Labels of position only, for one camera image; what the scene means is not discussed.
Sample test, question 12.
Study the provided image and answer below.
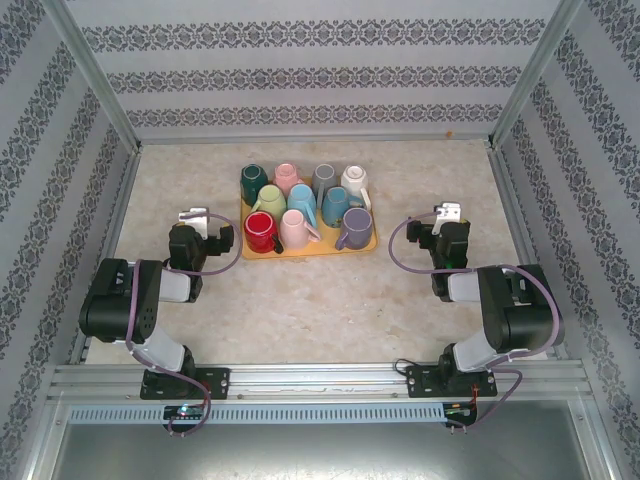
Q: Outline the purple mug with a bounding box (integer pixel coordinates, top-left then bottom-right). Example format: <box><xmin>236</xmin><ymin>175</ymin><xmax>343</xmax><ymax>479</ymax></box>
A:
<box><xmin>333</xmin><ymin>207</ymin><xmax>374</xmax><ymax>251</ymax></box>

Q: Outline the white mug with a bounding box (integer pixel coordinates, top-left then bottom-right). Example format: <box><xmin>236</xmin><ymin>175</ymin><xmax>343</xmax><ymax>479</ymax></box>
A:
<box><xmin>340</xmin><ymin>164</ymin><xmax>372</xmax><ymax>211</ymax></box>

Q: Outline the grey slotted cable duct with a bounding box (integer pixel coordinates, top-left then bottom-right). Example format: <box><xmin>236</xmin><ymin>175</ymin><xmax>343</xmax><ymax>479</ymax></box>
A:
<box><xmin>67</xmin><ymin>403</ymin><xmax>447</xmax><ymax>425</ymax></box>

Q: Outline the light green mug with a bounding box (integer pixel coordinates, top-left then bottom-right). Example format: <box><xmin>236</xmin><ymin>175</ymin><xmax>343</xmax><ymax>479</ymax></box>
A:
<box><xmin>248</xmin><ymin>183</ymin><xmax>288</xmax><ymax>224</ymax></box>

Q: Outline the aluminium back rail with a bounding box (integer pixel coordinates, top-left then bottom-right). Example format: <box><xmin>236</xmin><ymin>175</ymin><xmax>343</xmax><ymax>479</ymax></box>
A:
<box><xmin>137</xmin><ymin>132</ymin><xmax>496</xmax><ymax>147</ymax></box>

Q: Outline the aluminium side rail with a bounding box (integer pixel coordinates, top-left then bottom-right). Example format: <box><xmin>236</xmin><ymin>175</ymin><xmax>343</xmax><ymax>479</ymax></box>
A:
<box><xmin>69</xmin><ymin>144</ymin><xmax>144</xmax><ymax>365</ymax></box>
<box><xmin>487</xmin><ymin>144</ymin><xmax>569</xmax><ymax>361</ymax></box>

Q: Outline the light blue mug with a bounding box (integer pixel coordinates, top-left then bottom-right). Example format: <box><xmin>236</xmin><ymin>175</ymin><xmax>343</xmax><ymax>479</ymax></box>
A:
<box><xmin>286</xmin><ymin>183</ymin><xmax>319</xmax><ymax>226</ymax></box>

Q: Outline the grey metal sheet panel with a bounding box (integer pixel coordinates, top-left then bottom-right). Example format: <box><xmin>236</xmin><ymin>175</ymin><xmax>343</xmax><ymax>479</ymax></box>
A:
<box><xmin>47</xmin><ymin>422</ymin><xmax>609</xmax><ymax>480</ymax></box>

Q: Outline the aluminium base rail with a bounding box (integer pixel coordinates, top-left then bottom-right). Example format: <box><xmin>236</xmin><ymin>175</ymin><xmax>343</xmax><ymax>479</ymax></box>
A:
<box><xmin>47</xmin><ymin>363</ymin><xmax>586</xmax><ymax>401</ymax></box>

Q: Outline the arm white wrist camera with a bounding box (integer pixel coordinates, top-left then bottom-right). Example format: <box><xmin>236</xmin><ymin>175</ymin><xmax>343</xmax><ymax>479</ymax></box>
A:
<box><xmin>178</xmin><ymin>205</ymin><xmax>209</xmax><ymax>236</ymax></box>
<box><xmin>432</xmin><ymin>201</ymin><xmax>464</xmax><ymax>235</ymax></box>

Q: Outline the dark green mug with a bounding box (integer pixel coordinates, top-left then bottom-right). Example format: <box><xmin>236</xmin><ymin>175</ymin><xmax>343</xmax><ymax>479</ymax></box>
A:
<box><xmin>240</xmin><ymin>163</ymin><xmax>274</xmax><ymax>206</ymax></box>

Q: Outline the grey mug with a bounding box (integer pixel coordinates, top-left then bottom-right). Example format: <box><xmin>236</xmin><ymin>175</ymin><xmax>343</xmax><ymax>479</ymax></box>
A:
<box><xmin>312</xmin><ymin>163</ymin><xmax>337</xmax><ymax>194</ymax></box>

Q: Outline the blue mug with flower print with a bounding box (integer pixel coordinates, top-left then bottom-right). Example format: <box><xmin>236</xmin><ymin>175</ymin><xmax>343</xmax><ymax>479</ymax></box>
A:
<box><xmin>320</xmin><ymin>186</ymin><xmax>365</xmax><ymax>229</ymax></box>

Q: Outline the pale pink mug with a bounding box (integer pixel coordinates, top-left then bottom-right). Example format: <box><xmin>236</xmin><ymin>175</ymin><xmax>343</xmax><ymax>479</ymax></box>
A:
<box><xmin>278</xmin><ymin>208</ymin><xmax>322</xmax><ymax>249</ymax></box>

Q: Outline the aluminium frame post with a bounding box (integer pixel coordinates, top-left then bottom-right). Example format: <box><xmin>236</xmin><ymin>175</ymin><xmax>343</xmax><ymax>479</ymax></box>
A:
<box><xmin>487</xmin><ymin>0</ymin><xmax>586</xmax><ymax>149</ymax></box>
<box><xmin>42</xmin><ymin>0</ymin><xmax>144</xmax><ymax>151</ymax></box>

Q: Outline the red mug black handle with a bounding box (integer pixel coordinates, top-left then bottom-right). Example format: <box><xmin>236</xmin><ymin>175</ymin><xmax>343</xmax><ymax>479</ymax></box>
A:
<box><xmin>243</xmin><ymin>210</ymin><xmax>285</xmax><ymax>254</ymax></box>

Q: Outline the yellow plastic tray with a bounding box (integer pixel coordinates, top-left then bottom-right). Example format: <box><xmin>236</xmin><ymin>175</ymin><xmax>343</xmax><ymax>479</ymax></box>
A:
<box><xmin>238</xmin><ymin>172</ymin><xmax>380</xmax><ymax>261</ymax></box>

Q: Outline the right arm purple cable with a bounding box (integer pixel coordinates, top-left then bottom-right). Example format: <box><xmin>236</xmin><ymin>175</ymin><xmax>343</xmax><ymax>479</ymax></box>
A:
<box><xmin>388</xmin><ymin>209</ymin><xmax>565</xmax><ymax>434</ymax></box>

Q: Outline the left arm white wrist camera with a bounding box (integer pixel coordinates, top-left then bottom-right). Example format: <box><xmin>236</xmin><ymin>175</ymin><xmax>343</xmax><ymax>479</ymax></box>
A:
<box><xmin>178</xmin><ymin>205</ymin><xmax>209</xmax><ymax>236</ymax></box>

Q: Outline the right arm white wrist camera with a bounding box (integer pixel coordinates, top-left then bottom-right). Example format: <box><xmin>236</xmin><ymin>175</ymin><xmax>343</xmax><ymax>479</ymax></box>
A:
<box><xmin>432</xmin><ymin>201</ymin><xmax>464</xmax><ymax>235</ymax></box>

